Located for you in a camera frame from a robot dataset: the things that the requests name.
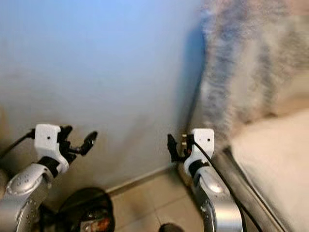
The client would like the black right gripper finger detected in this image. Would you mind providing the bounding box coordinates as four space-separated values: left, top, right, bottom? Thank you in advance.
167 133 180 160

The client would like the black robot foot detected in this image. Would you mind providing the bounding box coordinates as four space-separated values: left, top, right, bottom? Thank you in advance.
158 222 186 232

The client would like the red and white wrapper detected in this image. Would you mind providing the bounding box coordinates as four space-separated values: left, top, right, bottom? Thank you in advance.
80 217 112 232

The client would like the white mattress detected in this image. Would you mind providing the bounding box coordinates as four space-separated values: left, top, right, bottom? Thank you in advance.
229 109 309 232

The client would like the white grey ornament print duvet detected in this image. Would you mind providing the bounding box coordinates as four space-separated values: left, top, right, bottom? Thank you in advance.
193 0 309 131

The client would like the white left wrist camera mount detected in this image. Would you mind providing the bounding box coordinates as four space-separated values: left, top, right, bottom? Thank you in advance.
35 123 70 174

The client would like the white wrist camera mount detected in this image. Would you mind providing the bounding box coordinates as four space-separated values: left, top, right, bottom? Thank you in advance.
183 128 215 177
35 123 70 174

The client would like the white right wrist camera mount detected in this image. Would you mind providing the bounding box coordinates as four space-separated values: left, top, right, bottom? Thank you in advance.
183 128 215 177

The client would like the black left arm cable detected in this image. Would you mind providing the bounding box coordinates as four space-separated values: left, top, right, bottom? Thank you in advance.
0 130 36 159

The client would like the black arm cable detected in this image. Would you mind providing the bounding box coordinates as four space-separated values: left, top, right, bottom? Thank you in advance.
191 139 265 232
0 130 36 159

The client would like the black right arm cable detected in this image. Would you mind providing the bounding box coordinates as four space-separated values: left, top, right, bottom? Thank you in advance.
191 139 265 232

